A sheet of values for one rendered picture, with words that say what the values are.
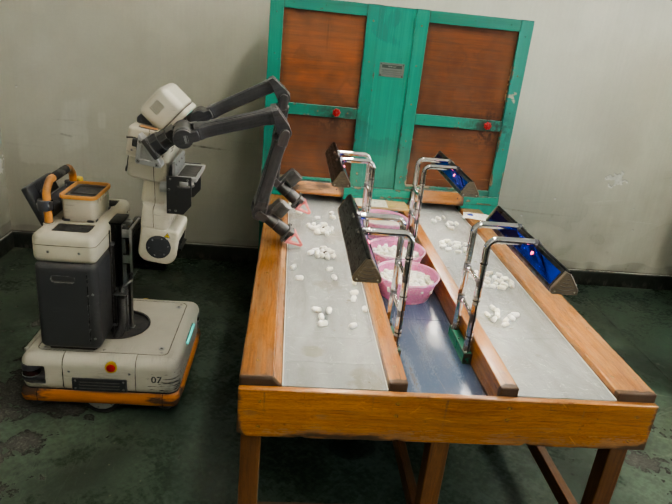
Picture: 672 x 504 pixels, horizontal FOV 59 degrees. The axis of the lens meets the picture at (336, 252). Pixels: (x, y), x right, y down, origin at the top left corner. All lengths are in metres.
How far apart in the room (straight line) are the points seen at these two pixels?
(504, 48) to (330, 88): 0.94
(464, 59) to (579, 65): 1.27
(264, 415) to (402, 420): 0.39
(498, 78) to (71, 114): 2.69
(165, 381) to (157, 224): 0.67
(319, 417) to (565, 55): 3.25
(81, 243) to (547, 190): 3.19
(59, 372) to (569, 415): 2.00
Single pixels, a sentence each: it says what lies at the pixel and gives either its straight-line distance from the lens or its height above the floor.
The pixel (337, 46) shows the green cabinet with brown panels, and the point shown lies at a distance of 3.23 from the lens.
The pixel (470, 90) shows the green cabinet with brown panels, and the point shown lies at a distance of 3.37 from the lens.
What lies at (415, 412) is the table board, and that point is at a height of 0.68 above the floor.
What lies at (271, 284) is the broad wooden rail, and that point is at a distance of 2.21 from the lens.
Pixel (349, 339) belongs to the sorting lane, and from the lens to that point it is 1.94.
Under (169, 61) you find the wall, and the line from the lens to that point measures 4.11.
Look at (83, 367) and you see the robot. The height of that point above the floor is 0.24.
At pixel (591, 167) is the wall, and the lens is 4.62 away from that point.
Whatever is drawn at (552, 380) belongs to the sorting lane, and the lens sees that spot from 1.96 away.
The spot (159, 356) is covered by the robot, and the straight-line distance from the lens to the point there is 2.70.
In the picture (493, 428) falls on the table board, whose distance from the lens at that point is 1.85.
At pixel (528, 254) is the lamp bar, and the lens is 1.95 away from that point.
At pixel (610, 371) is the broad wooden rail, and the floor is 0.76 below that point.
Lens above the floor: 1.69
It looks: 21 degrees down
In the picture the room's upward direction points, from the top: 6 degrees clockwise
